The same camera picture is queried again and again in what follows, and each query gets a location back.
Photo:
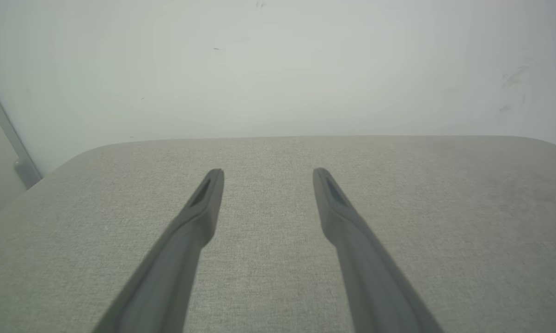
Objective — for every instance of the grey metal pole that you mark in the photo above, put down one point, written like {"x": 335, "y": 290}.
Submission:
{"x": 16, "y": 148}

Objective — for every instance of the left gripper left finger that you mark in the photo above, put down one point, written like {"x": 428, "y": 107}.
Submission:
{"x": 167, "y": 277}

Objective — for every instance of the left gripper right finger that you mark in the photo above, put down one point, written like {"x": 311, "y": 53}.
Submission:
{"x": 370, "y": 282}

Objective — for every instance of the grey fabric sofa cushion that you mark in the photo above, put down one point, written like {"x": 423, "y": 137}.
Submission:
{"x": 268, "y": 231}

